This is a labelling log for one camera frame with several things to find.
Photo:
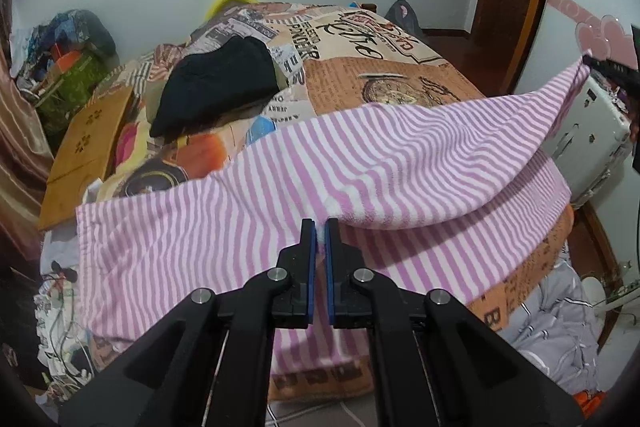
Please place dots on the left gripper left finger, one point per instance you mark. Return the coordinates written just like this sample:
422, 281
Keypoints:
293, 306

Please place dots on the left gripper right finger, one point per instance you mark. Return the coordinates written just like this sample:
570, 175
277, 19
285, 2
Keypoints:
347, 307

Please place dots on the pink striped pants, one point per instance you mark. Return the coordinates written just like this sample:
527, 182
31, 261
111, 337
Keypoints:
454, 196

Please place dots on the white cabinet with stickers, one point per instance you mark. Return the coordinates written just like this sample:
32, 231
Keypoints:
592, 141

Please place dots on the wooden door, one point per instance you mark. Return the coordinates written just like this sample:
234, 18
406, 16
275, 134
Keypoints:
493, 52

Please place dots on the grey bedsheet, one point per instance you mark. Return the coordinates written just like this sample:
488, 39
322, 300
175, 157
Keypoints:
556, 330

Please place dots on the grey bag on floor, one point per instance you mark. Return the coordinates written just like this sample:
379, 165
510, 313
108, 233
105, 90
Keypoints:
402, 15

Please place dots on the black folded garment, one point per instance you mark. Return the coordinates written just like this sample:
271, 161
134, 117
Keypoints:
204, 86

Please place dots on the newspaper print bed cover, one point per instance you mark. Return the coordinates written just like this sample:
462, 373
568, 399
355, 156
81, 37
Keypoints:
351, 58

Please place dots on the wooden board with paw cutouts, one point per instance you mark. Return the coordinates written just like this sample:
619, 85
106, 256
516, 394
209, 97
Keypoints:
86, 154

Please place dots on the brown striped curtain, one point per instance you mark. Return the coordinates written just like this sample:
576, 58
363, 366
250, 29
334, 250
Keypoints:
26, 161

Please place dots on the yellow foam tube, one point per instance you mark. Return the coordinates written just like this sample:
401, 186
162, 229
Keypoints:
218, 5

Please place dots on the green basket of clutter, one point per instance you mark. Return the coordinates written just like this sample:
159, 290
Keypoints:
60, 63

